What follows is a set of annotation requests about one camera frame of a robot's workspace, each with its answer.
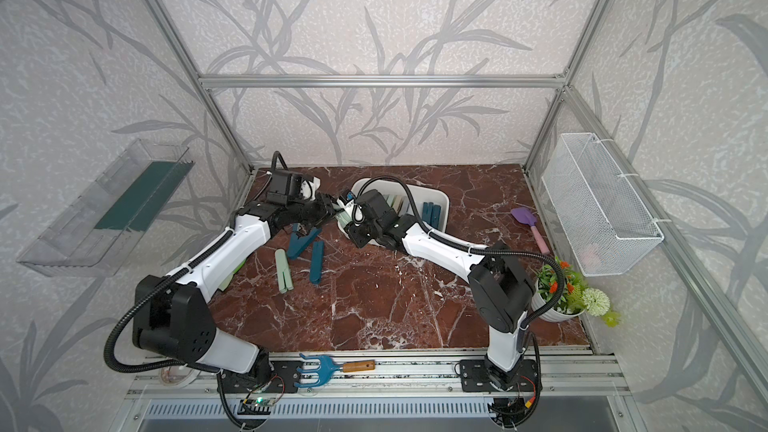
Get white wire mesh basket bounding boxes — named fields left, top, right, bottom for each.
left=542, top=132, right=664, bottom=277

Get white rectangular storage box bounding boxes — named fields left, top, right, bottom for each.
left=343, top=176, right=450, bottom=253

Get blue garden hand fork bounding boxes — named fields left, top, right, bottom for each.
left=294, top=353, right=376, bottom=389

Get clear plastic wall shelf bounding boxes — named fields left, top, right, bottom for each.
left=17, top=139, right=194, bottom=277

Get teal pruning pliers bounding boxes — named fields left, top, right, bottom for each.
left=430, top=203, right=442, bottom=229
left=421, top=202, right=434, bottom=226
left=309, top=241, right=325, bottom=285
left=286, top=224, right=321, bottom=260

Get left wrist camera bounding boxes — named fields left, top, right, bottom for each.
left=300, top=177, right=321, bottom=200

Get open teal pruning pliers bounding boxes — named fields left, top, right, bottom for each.
left=286, top=224, right=321, bottom=260

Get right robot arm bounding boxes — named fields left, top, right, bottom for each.
left=344, top=190, right=566, bottom=391

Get purple pink silicone spatula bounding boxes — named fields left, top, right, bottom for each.
left=511, top=207, right=551, bottom=255

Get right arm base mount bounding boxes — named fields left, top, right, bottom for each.
left=457, top=359, right=541, bottom=394

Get potted artificial flower plant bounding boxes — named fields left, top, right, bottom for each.
left=531, top=257, right=621, bottom=327

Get green gardening glove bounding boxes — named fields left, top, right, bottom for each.
left=218, top=260, right=246, bottom=292

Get mint pruning pliers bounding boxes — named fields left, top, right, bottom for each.
left=335, top=208, right=352, bottom=229
left=275, top=249, right=294, bottom=294

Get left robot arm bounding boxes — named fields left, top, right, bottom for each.
left=103, top=169, right=336, bottom=375

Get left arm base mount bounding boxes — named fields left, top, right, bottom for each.
left=217, top=360, right=303, bottom=394

